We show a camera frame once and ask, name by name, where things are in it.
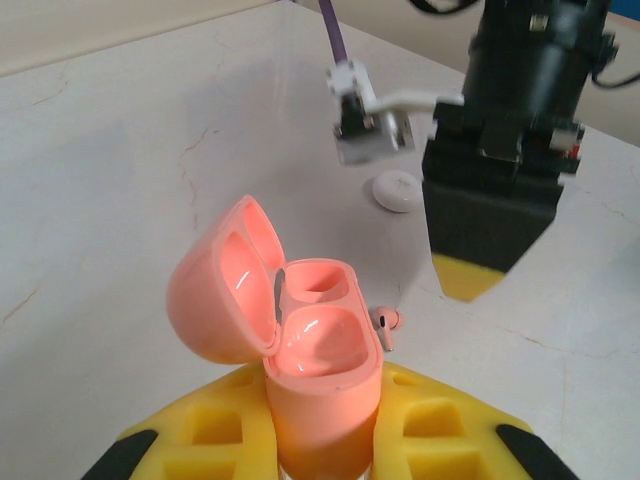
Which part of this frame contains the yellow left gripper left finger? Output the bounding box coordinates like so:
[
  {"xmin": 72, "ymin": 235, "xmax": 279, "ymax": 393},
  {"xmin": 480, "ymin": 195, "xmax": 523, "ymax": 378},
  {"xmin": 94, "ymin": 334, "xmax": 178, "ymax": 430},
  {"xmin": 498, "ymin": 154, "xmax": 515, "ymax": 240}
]
[{"xmin": 87, "ymin": 367, "xmax": 281, "ymax": 480}]

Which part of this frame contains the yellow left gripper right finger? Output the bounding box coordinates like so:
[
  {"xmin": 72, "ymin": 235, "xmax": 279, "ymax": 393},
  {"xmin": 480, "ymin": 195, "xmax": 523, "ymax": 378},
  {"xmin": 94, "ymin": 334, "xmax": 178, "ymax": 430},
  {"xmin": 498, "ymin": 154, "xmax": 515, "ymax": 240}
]
[{"xmin": 372, "ymin": 362, "xmax": 584, "ymax": 480}]

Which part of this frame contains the white earbud charging case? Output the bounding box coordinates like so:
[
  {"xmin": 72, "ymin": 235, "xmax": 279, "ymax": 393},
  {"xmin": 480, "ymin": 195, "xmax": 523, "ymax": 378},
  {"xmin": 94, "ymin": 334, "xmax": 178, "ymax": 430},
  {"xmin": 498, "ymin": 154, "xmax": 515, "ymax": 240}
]
[{"xmin": 370, "ymin": 169, "xmax": 420, "ymax": 214}]

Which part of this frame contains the pink wireless earbud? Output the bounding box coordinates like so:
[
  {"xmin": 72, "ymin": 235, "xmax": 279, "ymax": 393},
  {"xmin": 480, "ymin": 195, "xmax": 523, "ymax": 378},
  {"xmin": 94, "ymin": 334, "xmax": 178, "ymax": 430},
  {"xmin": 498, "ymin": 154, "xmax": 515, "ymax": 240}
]
[{"xmin": 368, "ymin": 305, "xmax": 405, "ymax": 352}]

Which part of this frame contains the pink earbud charging case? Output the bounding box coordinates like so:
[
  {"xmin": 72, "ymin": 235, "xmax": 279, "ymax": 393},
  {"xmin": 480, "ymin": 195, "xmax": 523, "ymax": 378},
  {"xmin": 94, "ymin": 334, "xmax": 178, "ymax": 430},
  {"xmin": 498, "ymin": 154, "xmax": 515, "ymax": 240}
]
[{"xmin": 166, "ymin": 194, "xmax": 385, "ymax": 480}]

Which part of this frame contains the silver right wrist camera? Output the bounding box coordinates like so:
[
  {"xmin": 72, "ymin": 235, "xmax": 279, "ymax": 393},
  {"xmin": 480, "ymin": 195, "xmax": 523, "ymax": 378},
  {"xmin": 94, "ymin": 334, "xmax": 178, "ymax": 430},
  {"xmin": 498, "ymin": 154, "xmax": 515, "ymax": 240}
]
[{"xmin": 324, "ymin": 57, "xmax": 417, "ymax": 166}]

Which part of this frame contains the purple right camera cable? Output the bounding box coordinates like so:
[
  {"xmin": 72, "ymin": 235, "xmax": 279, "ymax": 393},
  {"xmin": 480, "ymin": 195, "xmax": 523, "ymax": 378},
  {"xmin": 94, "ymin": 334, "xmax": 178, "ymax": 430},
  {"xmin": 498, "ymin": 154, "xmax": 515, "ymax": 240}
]
[{"xmin": 317, "ymin": 0, "xmax": 351, "ymax": 66}]

